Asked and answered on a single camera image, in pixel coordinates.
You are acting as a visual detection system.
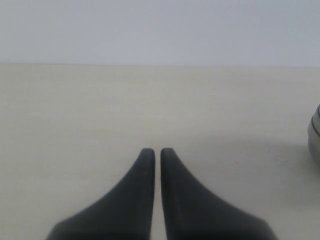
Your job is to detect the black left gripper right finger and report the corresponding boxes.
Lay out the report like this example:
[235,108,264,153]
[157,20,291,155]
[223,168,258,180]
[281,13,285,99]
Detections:
[160,148,277,240]

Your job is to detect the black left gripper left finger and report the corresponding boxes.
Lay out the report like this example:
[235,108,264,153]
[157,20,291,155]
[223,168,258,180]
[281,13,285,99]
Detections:
[47,148,155,240]

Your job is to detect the large plain steel bowl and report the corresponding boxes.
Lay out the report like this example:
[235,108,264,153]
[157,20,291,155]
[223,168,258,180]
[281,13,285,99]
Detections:
[307,105,320,165]

